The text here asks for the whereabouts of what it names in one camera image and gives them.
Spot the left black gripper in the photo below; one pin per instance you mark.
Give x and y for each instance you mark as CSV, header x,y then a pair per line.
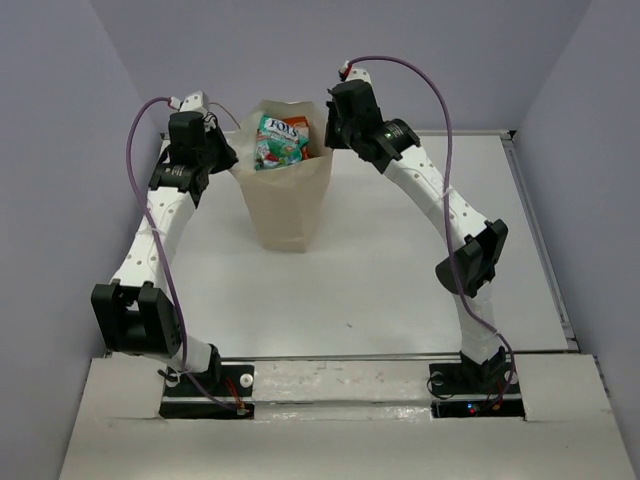
x,y
228,154

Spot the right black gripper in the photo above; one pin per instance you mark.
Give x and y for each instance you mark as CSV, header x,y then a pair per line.
x,y
332,137

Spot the orange candy bag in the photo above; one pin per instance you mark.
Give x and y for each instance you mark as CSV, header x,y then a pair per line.
x,y
301,125

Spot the teal Fox's candy bag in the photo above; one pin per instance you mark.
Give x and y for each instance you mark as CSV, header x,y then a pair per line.
x,y
276,144

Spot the cream paper bag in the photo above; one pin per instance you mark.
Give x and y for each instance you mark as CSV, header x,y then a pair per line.
x,y
284,203

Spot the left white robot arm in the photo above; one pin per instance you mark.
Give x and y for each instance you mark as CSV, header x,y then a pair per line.
x,y
137,310

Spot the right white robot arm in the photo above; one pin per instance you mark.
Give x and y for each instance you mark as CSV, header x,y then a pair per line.
x,y
474,243

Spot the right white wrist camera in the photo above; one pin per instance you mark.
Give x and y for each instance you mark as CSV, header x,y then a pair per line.
x,y
350,72

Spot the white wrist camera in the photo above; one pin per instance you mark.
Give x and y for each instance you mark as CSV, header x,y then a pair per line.
x,y
197,102
350,72

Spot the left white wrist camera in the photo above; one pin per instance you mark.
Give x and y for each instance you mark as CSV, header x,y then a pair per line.
x,y
197,102

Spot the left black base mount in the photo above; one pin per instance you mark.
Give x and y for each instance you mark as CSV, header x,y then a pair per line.
x,y
231,398

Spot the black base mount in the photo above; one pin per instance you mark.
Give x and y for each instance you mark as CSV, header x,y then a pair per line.
x,y
455,396
231,398

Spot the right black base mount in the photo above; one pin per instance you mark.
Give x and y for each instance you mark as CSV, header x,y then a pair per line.
x,y
455,396

